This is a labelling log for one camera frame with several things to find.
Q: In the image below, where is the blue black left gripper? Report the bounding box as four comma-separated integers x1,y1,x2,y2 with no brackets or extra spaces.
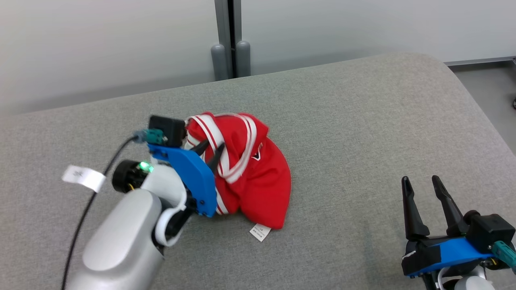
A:
147,139,226,218

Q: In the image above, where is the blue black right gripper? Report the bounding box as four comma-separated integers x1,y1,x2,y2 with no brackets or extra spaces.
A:
401,175,495,279

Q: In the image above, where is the red jersey with white trim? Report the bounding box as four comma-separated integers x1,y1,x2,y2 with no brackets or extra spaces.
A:
183,112,292,242

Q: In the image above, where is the grey fabric sofa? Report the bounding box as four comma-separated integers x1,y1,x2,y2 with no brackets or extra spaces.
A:
0,52,516,290

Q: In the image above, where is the black left cable teal plug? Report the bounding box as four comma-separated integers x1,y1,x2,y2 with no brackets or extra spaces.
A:
60,129,168,290

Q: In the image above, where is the black cable teal plug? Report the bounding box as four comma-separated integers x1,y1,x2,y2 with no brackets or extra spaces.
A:
491,240,516,268
60,129,168,290

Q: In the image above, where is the black right cable teal plug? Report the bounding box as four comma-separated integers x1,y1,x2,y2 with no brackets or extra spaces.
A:
491,240,516,268

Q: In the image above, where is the grey partition post with feet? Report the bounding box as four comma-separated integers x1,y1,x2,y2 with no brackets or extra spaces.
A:
210,0,251,81

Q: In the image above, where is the white paper cable tag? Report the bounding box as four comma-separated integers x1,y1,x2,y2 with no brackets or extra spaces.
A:
61,164,106,193

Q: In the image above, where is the grey partition floor rail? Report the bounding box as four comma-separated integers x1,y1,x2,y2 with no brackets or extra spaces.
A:
443,56,516,67

